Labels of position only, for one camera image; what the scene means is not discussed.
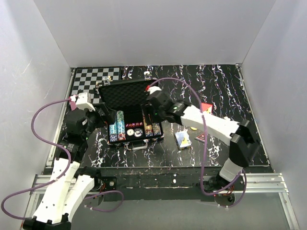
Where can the triangular all-in button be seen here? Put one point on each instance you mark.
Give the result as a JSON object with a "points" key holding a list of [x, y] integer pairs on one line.
{"points": [[201, 137]]}

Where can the red and yellow chip column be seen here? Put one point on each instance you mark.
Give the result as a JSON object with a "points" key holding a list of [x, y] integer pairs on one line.
{"points": [[148, 130]]}

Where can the black poker chip case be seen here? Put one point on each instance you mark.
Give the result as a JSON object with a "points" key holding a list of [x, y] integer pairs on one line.
{"points": [[127, 96]]}

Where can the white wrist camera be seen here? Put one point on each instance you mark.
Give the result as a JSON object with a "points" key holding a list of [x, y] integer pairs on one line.
{"points": [[83, 102], [152, 89]]}

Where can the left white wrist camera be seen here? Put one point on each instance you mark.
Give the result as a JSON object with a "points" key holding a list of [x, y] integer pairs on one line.
{"points": [[83, 102]]}

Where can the pink wedge box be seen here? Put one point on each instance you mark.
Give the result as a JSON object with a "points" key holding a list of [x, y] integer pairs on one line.
{"points": [[73, 102]]}

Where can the white round chip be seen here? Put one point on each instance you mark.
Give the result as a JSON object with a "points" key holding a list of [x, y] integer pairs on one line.
{"points": [[130, 132]]}

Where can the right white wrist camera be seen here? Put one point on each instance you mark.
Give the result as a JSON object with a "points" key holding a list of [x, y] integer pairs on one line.
{"points": [[152, 89]]}

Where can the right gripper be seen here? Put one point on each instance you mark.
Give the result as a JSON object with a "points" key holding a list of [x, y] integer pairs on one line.
{"points": [[147, 109]]}

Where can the purple and red chip column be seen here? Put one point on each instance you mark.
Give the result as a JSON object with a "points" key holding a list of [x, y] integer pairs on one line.
{"points": [[156, 129]]}

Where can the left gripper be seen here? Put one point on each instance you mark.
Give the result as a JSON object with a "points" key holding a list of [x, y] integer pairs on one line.
{"points": [[108, 119]]}

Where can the clear dealer button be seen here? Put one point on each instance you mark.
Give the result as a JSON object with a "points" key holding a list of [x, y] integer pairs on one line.
{"points": [[138, 132]]}

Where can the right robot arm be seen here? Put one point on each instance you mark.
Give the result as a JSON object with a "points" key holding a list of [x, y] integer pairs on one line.
{"points": [[242, 138]]}

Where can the red playing card deck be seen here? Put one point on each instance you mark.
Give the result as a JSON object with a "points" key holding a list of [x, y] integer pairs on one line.
{"points": [[207, 108]]}

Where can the checkerboard mat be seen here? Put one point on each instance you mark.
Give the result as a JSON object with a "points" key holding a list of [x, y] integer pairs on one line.
{"points": [[87, 78]]}

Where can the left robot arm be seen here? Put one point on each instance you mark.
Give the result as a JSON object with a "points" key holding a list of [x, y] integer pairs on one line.
{"points": [[70, 183]]}

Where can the blue playing card deck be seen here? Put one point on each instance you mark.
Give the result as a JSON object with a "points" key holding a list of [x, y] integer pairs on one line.
{"points": [[182, 140]]}

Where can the row of red dice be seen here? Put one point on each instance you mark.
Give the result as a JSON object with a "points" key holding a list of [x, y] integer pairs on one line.
{"points": [[133, 125]]}

